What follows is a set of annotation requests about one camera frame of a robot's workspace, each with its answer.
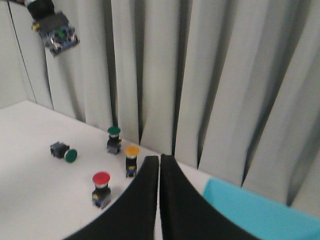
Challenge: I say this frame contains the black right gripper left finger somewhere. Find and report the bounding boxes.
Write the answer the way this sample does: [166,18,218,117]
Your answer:
[66,155,159,240]

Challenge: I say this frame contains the front red push button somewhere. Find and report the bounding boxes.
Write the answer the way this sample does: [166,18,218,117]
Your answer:
[91,171,111,209]

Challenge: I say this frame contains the light blue plastic box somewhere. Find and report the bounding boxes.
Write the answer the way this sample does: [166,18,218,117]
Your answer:
[202,178,320,240]

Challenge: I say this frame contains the upright green push button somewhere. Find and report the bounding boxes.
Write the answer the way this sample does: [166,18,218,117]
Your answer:
[106,126,122,155]

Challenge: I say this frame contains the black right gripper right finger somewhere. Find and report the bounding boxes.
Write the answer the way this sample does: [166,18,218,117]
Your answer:
[159,154,256,240]

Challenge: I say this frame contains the yellow push button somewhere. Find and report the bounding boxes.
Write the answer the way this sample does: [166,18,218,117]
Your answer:
[12,0,80,57]
[125,145,140,178]

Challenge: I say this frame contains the lying green push button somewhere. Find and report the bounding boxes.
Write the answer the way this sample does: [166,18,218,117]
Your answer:
[49,141,78,163]

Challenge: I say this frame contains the white pleated curtain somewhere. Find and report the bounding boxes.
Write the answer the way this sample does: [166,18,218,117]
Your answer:
[0,0,320,216]

